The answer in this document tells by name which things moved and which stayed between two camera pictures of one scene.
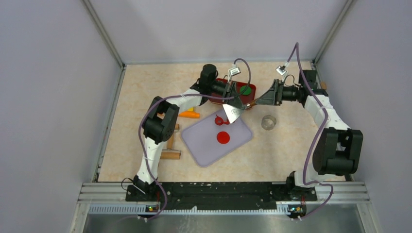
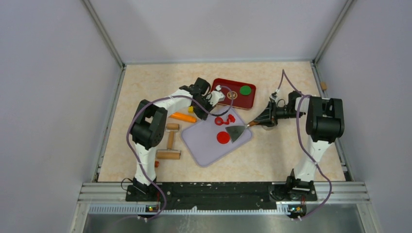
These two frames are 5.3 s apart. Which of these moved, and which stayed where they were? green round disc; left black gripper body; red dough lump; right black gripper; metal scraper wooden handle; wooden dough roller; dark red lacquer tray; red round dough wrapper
Moved: left black gripper body; right black gripper; metal scraper wooden handle
Stayed: red dough lump; red round dough wrapper; green round disc; dark red lacquer tray; wooden dough roller
